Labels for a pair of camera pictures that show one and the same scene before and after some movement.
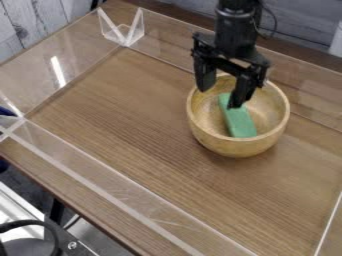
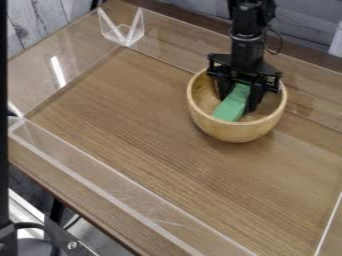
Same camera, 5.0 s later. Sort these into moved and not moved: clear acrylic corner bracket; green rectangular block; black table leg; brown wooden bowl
Moved: brown wooden bowl; green rectangular block
Not moved: black table leg; clear acrylic corner bracket
